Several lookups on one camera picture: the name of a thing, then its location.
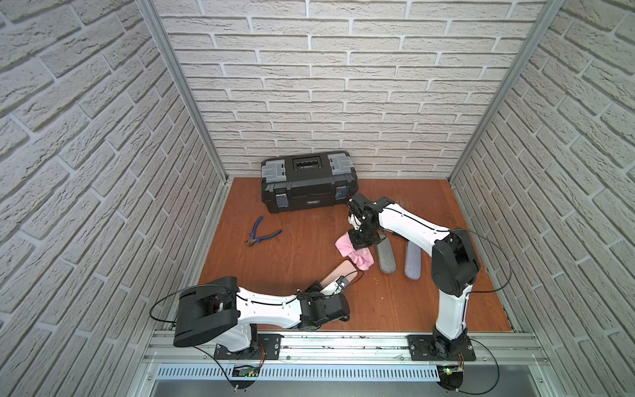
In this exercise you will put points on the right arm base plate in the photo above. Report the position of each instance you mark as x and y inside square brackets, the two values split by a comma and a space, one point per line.
[429, 347]

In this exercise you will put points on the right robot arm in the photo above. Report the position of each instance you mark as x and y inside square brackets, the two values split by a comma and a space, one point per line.
[454, 264]

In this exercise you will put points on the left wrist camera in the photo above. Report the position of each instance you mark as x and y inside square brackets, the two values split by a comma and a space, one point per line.
[341, 284]

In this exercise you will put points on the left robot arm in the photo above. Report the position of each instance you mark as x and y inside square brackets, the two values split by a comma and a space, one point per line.
[224, 313]

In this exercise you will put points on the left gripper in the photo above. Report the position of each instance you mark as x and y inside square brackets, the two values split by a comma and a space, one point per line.
[322, 290]

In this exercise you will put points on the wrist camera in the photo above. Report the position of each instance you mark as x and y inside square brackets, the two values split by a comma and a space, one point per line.
[341, 284]
[363, 211]

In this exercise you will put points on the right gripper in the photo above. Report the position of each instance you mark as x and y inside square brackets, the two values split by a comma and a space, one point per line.
[357, 244]

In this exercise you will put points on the pink eyeglass case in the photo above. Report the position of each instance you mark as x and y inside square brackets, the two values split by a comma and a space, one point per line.
[346, 269]

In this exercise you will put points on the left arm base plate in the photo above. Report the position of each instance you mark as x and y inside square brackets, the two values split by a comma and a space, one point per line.
[263, 345]

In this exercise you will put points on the pink microfibre cloth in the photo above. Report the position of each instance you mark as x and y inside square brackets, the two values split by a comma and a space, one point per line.
[362, 258]

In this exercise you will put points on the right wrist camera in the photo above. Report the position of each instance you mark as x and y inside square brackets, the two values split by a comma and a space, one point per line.
[363, 211]

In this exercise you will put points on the black plastic toolbox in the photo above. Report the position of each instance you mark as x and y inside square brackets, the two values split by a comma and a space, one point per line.
[298, 182]

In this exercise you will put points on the aluminium mounting rail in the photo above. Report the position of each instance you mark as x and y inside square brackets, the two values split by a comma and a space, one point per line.
[395, 348]

